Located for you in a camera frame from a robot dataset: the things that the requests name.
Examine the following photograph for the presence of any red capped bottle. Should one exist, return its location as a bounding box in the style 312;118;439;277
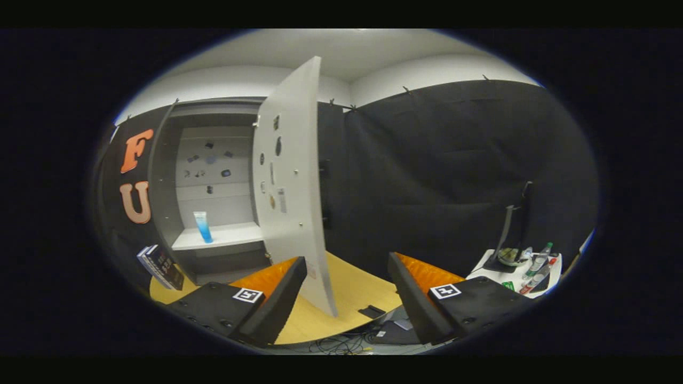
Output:
519;258;558;295

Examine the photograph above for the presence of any black door handle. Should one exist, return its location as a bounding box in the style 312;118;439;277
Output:
319;159;331;230

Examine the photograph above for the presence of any black backdrop cloth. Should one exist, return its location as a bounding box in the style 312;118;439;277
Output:
96;80;601;283

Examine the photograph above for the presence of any green capped bottle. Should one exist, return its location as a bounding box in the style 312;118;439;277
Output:
523;243;554;279

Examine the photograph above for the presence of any grey cabinet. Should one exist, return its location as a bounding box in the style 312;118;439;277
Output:
147;97;331;286

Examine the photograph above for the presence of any white cabinet door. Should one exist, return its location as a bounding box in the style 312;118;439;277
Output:
252;56;338;318

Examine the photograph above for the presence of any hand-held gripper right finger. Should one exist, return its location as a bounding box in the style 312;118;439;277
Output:
387;252;534;346

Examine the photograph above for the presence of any small round bowl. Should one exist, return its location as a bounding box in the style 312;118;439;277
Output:
499;246;526;267

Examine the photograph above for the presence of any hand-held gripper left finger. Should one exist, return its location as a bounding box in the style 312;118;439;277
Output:
160;256;308;347

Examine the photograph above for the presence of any dark blue book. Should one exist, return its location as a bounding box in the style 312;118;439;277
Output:
144;244;185;291
137;246;171;289

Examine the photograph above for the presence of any white side table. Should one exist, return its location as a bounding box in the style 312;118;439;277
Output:
467;248;563;299

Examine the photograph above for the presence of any blue tube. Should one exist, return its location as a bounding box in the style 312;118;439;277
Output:
193;211;214;244

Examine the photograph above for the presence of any bundle of black cables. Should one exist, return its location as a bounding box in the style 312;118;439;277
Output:
308;333;374;355

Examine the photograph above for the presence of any black device on floor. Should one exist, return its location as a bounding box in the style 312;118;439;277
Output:
368;320;422;346

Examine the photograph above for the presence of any white cabinet shelf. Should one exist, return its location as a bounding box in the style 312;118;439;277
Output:
172;221;265;251

